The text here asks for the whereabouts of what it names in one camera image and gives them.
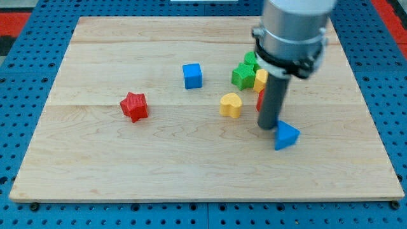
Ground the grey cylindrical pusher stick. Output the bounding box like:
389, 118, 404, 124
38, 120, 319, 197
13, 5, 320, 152
258, 74, 290, 130

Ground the green star block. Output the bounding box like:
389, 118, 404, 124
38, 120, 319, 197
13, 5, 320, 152
231, 62, 256, 90

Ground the light wooden board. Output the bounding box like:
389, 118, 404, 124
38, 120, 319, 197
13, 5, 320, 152
9, 17, 404, 203

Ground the blue triangle block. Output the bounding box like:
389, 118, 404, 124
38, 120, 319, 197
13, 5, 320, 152
275, 120, 301, 150

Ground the red star block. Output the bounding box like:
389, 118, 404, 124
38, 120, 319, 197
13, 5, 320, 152
120, 92, 148, 123

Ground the blue cube block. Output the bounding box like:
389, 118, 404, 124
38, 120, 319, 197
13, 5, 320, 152
182, 63, 202, 90

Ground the yellow hexagon block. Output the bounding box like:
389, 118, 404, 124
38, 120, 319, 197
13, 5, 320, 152
253, 69, 268, 93

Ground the red circle block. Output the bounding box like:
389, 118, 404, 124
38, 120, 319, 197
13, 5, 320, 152
256, 90, 265, 111

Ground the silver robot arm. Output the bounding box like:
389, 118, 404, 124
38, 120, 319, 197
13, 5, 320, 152
252, 0, 336, 80

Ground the yellow heart block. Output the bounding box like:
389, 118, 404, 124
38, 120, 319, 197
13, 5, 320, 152
219, 93, 243, 118

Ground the green circle block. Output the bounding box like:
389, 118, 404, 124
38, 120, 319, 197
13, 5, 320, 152
244, 51, 260, 72

